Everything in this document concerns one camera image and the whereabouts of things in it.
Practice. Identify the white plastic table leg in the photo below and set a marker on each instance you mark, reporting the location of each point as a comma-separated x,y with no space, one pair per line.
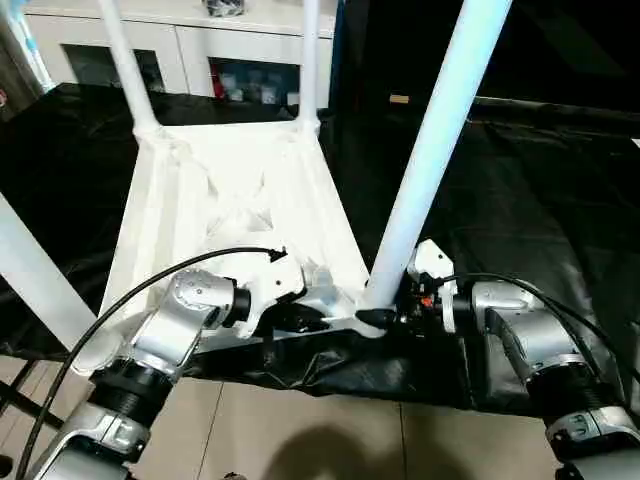
440,130
128,60
310,60
40,275

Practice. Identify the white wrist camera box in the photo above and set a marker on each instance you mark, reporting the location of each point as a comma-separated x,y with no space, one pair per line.
278,282
433,265

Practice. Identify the grey curtain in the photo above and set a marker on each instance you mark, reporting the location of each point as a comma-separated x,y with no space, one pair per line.
20,50

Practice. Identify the dark object on cabinet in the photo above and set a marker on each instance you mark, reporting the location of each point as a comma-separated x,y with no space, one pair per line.
225,6

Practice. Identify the white sideboard with glass doors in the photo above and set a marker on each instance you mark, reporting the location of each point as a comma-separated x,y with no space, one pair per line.
200,45

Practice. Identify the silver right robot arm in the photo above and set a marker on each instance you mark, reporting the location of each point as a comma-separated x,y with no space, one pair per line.
530,340

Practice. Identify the white plastic table top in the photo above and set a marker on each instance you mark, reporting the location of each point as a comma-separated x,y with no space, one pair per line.
240,200

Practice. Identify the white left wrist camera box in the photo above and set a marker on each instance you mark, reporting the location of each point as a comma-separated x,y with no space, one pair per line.
278,282

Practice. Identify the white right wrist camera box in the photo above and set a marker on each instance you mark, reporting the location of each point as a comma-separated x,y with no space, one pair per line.
433,265

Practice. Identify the black folding table frame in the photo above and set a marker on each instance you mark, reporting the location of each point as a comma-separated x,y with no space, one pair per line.
20,390

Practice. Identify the small beige label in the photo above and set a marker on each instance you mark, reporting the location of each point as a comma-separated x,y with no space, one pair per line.
400,99

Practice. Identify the black plastic mat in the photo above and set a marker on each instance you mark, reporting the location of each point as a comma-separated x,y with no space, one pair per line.
540,200

